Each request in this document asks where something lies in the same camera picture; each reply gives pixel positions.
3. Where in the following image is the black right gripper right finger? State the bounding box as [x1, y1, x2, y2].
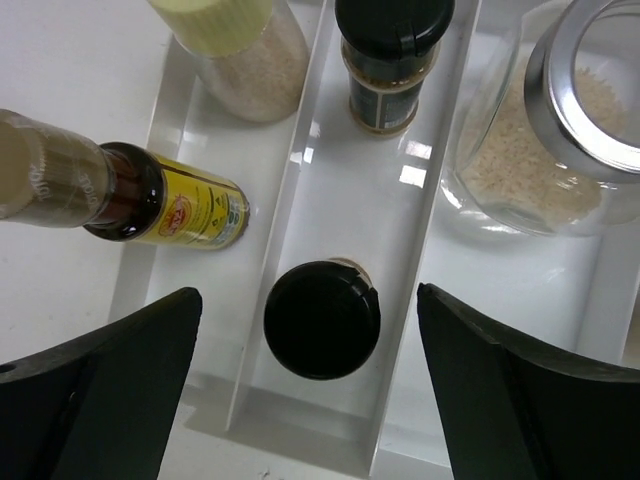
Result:
[417, 284, 639, 479]

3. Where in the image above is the glass rice jar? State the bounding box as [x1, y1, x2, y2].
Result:
[443, 1, 639, 237]

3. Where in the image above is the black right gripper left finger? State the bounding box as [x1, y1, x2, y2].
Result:
[1, 287, 202, 479]

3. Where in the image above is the black-lid spice shaker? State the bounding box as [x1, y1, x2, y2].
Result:
[263, 257, 381, 381]
[334, 0, 455, 136]

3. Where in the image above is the yellow-lid rice jar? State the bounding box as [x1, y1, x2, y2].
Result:
[150, 0, 310, 123]

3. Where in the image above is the yellow-label brown sauce bottle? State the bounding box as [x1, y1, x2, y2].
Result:
[1, 110, 250, 250]

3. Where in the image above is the white divided organizer tray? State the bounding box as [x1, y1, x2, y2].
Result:
[110, 1, 639, 479]

